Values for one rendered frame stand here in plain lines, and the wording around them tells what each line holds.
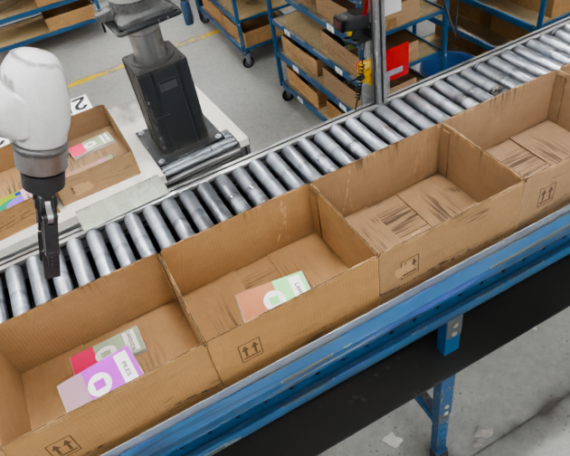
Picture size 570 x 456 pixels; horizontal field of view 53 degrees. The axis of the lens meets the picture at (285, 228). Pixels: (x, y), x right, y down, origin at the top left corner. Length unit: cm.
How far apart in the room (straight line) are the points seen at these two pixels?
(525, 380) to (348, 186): 113
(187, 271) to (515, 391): 133
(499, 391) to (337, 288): 117
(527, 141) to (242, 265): 87
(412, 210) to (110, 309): 79
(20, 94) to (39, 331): 57
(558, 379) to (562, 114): 98
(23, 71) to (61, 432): 63
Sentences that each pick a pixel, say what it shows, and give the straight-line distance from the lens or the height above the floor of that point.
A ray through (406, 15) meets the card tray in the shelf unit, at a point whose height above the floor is 77.
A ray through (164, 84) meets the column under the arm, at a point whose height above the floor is 102.
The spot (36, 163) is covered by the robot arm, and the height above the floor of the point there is 139.
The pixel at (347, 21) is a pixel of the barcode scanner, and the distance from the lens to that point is 200.
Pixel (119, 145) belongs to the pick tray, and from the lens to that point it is 224.
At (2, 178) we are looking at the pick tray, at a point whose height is 76.
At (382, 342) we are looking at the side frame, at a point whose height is 80.
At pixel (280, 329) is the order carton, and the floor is 98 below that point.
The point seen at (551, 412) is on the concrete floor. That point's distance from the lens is 224.
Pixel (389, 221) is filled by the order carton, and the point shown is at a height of 88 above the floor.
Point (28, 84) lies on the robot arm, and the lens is 100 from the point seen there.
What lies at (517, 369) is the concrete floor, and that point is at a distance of 230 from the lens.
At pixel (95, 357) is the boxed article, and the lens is 137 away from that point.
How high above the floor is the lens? 193
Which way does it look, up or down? 44 degrees down
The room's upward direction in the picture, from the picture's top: 12 degrees counter-clockwise
